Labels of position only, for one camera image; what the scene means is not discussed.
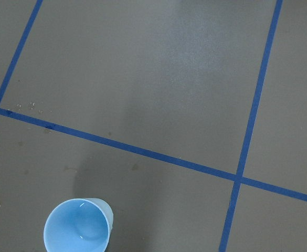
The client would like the light blue plastic cup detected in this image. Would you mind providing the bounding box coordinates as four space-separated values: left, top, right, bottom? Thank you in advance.
44 198 113 251

